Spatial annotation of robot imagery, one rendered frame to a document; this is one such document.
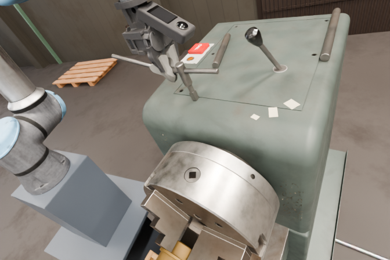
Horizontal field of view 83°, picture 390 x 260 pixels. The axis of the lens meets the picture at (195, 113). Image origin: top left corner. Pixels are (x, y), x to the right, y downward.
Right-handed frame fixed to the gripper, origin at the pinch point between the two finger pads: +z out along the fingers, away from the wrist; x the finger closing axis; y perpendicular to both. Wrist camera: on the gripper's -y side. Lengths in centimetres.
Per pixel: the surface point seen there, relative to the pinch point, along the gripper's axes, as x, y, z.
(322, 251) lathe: -1, -39, 79
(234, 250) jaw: 25.2, -23.4, 20.9
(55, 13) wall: -205, 467, 27
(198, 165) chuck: 16.7, -13.7, 9.1
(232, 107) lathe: 0.2, -14.6, 7.2
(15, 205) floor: 66, 226, 133
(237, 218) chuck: 21.6, -23.6, 14.0
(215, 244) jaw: 25.9, -19.2, 21.6
